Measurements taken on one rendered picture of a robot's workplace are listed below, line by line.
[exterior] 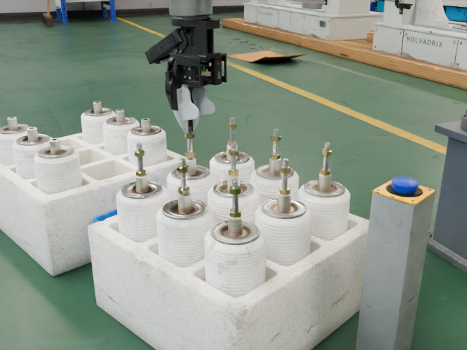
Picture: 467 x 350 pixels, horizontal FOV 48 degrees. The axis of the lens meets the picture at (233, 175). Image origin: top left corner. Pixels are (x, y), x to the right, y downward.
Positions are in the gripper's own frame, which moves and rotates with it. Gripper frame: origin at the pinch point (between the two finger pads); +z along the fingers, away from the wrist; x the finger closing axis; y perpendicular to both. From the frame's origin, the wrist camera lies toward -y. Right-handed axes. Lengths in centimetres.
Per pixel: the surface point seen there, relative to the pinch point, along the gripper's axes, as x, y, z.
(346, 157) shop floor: 91, -13, 35
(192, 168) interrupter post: -0.5, 1.6, 8.4
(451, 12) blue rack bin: 601, -154, 25
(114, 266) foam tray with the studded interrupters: -19.6, -0.1, 22.2
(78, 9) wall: 334, -526, 24
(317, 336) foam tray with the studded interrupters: -1.0, 31.9, 32.7
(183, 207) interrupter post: -13.5, 12.3, 8.8
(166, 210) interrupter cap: -15.2, 9.9, 9.5
